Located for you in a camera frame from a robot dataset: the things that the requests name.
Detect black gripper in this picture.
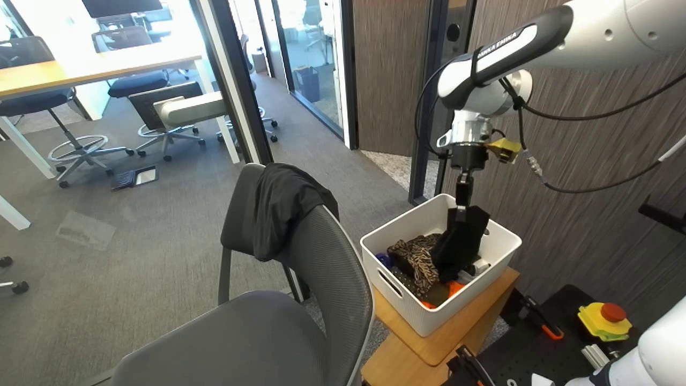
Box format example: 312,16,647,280
449,142,489,210

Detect black cloth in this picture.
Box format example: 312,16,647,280
432,205,491,282

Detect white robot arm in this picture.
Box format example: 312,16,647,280
434,0,686,210

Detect leopard print cloth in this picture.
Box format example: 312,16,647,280
385,234,440,296

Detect white plastic bin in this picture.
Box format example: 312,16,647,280
359,192,521,337

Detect orange object in bin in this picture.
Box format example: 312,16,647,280
420,280,463,309

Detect wooden stool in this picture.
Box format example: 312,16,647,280
362,267,519,386

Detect yellow red emergency stop button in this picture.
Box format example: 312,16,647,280
577,302,632,344

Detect black garment on chair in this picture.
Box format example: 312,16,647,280
221,162,339,261

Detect grey office chair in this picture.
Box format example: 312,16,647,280
112,205,372,386

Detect dark office chair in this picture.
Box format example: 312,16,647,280
90,24,210,162

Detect wooden meeting table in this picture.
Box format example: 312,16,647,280
0,50,242,232

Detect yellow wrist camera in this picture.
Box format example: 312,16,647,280
486,138,523,162

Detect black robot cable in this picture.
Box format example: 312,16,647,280
499,71,686,197

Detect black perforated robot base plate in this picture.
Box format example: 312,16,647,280
478,286,640,386

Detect black glass door frame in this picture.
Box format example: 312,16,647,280
188,0,271,162

